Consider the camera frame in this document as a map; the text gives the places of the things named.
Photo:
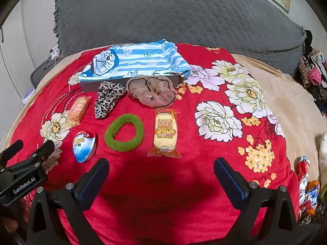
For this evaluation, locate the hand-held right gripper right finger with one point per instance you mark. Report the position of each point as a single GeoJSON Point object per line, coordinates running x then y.
{"type": "Point", "coordinates": [228, 181]}

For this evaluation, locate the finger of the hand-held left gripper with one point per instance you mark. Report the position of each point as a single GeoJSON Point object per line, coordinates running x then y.
{"type": "Point", "coordinates": [40, 151]}
{"type": "Point", "coordinates": [12, 149]}

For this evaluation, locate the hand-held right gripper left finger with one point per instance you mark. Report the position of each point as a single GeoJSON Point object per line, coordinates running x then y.
{"type": "Point", "coordinates": [94, 181]}

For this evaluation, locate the blue white egg toy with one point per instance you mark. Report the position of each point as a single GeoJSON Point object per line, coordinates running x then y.
{"type": "Point", "coordinates": [83, 148]}

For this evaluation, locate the green fuzzy scrunchie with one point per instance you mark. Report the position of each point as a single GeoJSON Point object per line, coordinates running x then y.
{"type": "Point", "coordinates": [112, 143]}

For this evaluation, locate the orange snack packet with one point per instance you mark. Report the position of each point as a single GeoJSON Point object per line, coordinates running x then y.
{"type": "Point", "coordinates": [78, 109]}

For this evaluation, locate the yellow cake snack packet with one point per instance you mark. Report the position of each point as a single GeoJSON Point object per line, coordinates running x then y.
{"type": "Point", "coordinates": [164, 137]}

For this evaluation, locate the grey box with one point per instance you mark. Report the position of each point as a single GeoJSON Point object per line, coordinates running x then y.
{"type": "Point", "coordinates": [89, 86]}

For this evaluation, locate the leopard print scrunchie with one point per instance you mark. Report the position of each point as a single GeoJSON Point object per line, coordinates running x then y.
{"type": "Point", "coordinates": [107, 99]}

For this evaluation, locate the beige sheer scrunchie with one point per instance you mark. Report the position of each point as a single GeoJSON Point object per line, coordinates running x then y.
{"type": "Point", "coordinates": [158, 97]}

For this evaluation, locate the person's left hand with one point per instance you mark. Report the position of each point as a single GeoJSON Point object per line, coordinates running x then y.
{"type": "Point", "coordinates": [9, 224]}

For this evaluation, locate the purple lidded container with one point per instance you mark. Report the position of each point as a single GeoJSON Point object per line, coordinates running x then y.
{"type": "Point", "coordinates": [28, 95]}

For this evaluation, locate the red floral blanket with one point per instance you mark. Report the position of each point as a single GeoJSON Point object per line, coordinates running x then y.
{"type": "Point", "coordinates": [166, 183]}

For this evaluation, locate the red white snack packet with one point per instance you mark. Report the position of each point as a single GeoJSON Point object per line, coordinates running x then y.
{"type": "Point", "coordinates": [302, 167]}

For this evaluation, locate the grey chair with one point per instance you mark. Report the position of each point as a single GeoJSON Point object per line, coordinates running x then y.
{"type": "Point", "coordinates": [40, 71]}

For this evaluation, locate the white wardrobe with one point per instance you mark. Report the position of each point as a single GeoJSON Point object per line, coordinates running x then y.
{"type": "Point", "coordinates": [15, 56]}

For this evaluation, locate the blue striped cartoon cloth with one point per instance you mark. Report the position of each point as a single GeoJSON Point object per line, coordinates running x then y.
{"type": "Point", "coordinates": [143, 61]}

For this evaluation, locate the pile of clothes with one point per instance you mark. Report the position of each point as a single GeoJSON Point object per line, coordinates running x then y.
{"type": "Point", "coordinates": [313, 74]}

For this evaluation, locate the grey quilted pillow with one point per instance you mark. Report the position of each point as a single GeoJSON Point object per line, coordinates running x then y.
{"type": "Point", "coordinates": [166, 12]}

